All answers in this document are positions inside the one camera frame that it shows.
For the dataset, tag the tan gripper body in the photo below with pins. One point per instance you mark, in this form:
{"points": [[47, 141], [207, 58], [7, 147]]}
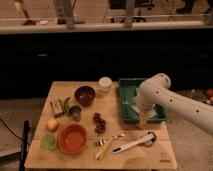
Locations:
{"points": [[144, 117]]}

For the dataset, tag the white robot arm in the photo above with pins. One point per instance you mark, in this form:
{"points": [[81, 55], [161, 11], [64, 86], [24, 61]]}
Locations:
{"points": [[155, 90]]}

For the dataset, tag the purple bowl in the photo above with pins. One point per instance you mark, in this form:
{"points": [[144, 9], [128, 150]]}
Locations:
{"points": [[85, 95]]}

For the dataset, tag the orange bowl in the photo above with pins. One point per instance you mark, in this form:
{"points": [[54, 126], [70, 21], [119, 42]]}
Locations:
{"points": [[72, 139]]}

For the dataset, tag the green plastic tray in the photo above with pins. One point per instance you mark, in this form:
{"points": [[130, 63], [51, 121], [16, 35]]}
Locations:
{"points": [[127, 90]]}

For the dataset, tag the dark red grapes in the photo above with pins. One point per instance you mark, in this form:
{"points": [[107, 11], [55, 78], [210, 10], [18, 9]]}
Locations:
{"points": [[100, 123]]}

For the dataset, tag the white lidded jar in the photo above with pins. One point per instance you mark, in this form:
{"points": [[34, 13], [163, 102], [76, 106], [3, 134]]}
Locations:
{"points": [[105, 84]]}

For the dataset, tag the metal spoon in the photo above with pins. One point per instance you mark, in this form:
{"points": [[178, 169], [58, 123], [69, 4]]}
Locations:
{"points": [[102, 142]]}

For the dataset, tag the small metal cup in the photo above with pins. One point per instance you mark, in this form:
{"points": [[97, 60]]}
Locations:
{"points": [[75, 112]]}

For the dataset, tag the green pepper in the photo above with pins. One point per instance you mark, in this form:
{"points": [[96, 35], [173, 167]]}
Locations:
{"points": [[66, 106]]}

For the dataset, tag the brown box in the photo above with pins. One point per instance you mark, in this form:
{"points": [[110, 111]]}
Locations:
{"points": [[57, 108]]}

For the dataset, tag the yellow lemon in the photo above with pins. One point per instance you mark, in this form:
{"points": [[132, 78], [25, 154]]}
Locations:
{"points": [[52, 125]]}

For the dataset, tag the light green small cup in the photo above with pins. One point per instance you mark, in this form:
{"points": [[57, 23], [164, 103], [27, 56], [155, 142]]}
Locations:
{"points": [[48, 142]]}

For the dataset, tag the yellow handled peeler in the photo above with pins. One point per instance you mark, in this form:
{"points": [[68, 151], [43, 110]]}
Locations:
{"points": [[102, 151]]}

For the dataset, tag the black chair frame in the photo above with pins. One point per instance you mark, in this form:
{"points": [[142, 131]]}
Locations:
{"points": [[19, 152]]}

